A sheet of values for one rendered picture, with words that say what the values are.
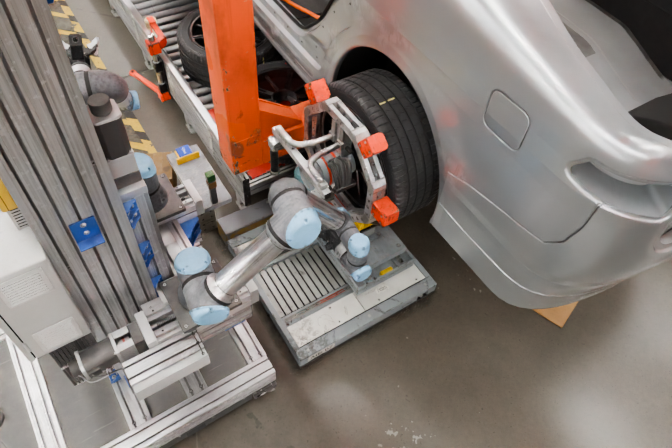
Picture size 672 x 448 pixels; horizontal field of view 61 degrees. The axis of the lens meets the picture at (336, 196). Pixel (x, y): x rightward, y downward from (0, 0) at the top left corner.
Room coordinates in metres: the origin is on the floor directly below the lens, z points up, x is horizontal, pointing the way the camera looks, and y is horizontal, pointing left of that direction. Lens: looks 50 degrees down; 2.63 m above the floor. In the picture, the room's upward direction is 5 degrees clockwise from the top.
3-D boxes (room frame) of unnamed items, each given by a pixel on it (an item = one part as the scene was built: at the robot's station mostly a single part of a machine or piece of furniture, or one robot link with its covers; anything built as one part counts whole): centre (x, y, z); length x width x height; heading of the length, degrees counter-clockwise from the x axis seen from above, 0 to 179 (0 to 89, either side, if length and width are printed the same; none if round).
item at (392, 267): (1.77, -0.15, 0.13); 0.50 x 0.36 x 0.10; 36
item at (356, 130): (1.67, -0.01, 0.85); 0.54 x 0.07 x 0.54; 36
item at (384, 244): (1.77, -0.15, 0.32); 0.40 x 0.30 x 0.28; 36
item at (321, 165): (1.63, 0.05, 0.85); 0.21 x 0.14 x 0.14; 126
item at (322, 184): (1.52, 0.03, 1.03); 0.19 x 0.18 x 0.11; 126
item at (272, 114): (2.13, 0.22, 0.69); 0.52 x 0.17 x 0.35; 126
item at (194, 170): (1.86, 0.70, 0.44); 0.43 x 0.17 x 0.03; 36
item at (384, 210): (1.42, -0.20, 0.85); 0.09 x 0.08 x 0.07; 36
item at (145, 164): (1.39, 0.76, 0.98); 0.13 x 0.12 x 0.14; 112
